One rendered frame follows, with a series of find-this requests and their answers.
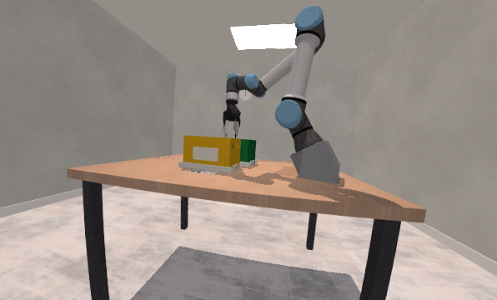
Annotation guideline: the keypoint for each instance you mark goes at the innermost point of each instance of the yellow divided crate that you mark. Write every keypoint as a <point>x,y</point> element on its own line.
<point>216,151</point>

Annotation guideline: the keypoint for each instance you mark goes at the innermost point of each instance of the green plastic crate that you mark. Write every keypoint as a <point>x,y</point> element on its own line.
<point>247,154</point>

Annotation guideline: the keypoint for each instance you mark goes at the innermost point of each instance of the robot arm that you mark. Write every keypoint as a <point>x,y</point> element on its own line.
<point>290,113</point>

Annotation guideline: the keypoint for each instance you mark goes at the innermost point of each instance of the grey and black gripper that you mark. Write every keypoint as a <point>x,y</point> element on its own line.
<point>228,117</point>

